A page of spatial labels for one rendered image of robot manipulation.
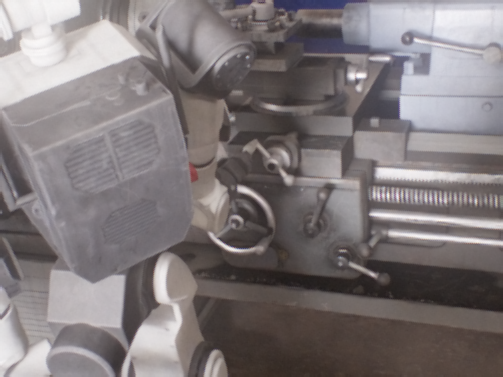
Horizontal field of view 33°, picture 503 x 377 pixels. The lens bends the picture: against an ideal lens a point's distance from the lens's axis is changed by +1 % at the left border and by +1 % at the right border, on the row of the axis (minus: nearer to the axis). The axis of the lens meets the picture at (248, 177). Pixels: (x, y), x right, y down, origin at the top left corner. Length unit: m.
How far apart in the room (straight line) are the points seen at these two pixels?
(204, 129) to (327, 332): 1.62
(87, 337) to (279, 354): 1.57
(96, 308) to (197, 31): 0.45
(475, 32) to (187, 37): 1.16
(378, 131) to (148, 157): 1.16
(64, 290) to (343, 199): 0.97
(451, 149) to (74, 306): 1.18
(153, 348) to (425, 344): 1.44
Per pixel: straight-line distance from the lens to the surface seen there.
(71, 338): 1.33
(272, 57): 2.20
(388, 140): 2.19
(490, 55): 2.21
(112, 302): 1.32
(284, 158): 2.05
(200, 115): 1.38
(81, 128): 1.07
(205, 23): 1.24
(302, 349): 2.85
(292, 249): 2.24
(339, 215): 2.16
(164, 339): 1.58
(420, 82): 2.26
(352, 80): 2.20
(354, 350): 2.85
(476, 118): 2.26
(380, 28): 2.30
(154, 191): 1.16
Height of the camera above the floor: 1.67
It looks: 24 degrees down
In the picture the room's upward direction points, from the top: 5 degrees counter-clockwise
